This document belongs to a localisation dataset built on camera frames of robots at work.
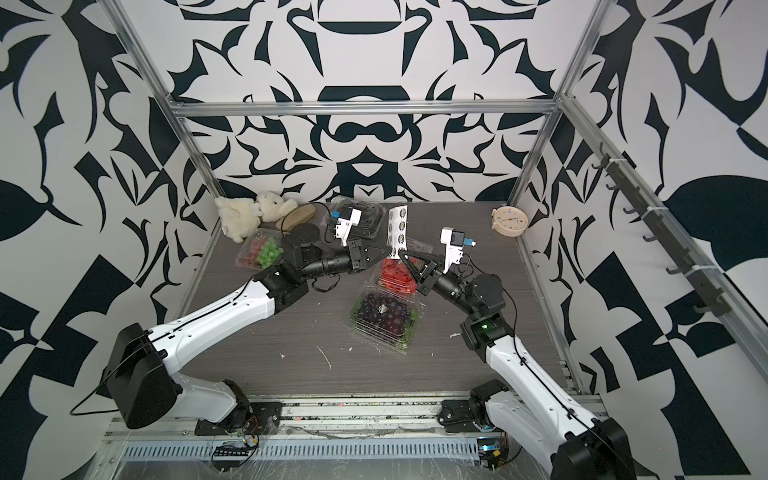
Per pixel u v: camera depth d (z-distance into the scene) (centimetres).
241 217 105
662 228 55
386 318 85
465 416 74
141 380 40
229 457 73
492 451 71
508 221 112
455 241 60
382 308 83
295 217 112
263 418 75
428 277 60
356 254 61
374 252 66
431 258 63
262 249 99
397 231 67
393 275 93
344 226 66
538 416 46
